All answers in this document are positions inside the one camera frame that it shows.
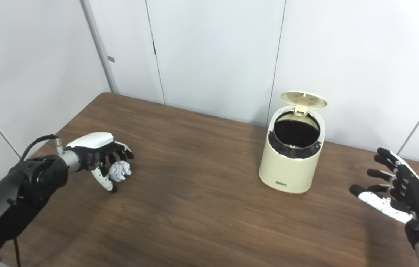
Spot black bin liner bag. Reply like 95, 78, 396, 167
268, 111, 323, 159

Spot white paper ball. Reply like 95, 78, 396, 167
108, 161, 132, 182

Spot cream-colored tabletop bin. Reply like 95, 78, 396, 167
259, 106, 325, 194

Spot round cream bin lid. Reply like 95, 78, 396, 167
281, 92, 327, 115

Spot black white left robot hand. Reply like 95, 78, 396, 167
65, 132, 134, 193

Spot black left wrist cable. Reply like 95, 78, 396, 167
13, 134, 64, 267

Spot grey wall corner post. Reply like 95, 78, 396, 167
80, 0, 119, 94

